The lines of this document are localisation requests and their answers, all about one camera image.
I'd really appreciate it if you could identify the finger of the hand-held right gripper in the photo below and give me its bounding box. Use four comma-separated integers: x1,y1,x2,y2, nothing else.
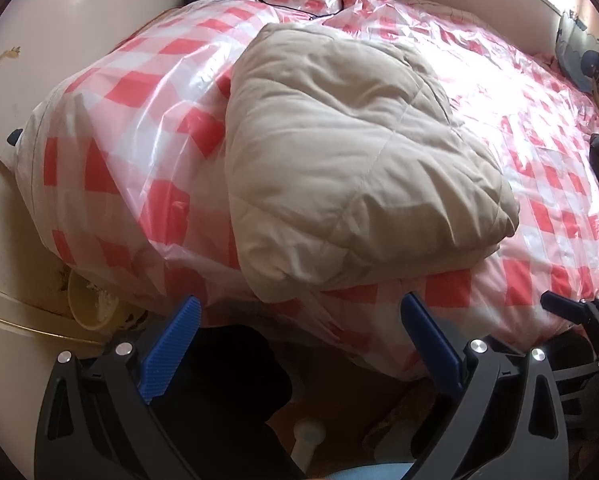
540,291,599,356

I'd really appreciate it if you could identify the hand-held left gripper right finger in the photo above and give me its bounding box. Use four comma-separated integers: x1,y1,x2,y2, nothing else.
401,292,570,480

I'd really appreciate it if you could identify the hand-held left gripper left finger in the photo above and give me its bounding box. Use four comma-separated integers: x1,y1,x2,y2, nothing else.
34,296,203,480

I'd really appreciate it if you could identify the beige quilted jacket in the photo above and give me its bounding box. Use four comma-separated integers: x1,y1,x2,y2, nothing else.
224,22,521,306

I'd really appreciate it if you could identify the person's leg in black pants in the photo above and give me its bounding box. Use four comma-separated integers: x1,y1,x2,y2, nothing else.
177,325,305,480

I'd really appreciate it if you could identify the yellow bowl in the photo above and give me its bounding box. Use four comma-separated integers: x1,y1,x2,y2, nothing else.
67,267,148,332

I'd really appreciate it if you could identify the light blue cloth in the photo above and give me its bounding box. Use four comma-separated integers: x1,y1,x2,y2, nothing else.
319,461,420,480

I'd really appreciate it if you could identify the person's white sock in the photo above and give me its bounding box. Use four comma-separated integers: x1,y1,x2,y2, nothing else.
290,417,326,478

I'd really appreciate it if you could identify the red checkered plastic sheet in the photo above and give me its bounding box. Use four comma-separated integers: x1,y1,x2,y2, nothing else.
14,0,599,381

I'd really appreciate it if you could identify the pink curtain with blue hem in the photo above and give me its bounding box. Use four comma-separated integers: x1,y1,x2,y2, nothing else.
554,7,599,93

